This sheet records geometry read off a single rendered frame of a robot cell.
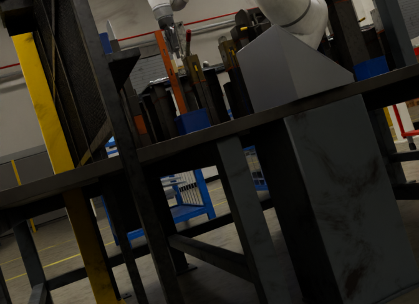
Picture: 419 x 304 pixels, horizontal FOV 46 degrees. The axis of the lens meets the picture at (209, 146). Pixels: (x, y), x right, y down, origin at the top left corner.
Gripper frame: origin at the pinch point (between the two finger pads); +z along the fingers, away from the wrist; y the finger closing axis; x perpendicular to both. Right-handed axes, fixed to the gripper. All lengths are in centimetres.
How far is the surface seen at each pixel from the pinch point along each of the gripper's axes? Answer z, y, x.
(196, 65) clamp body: 8.8, -20.9, -0.2
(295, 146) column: 52, -85, -1
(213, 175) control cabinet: 99, 782, -247
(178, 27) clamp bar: -10.3, -17.3, 0.7
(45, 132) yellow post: 11, 43, 66
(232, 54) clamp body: 8.5, -23.8, -17.1
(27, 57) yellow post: -29, 43, 63
